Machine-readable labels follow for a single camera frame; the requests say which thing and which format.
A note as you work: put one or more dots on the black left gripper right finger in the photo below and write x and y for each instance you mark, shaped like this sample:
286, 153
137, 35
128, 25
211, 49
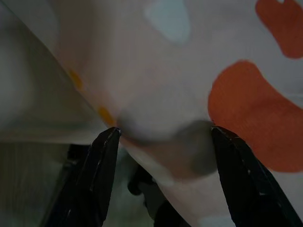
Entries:
246, 189

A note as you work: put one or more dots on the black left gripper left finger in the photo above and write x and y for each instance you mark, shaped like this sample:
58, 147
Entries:
94, 179

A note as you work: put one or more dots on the pink pillow with orange shapes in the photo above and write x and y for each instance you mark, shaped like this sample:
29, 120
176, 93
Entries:
154, 82

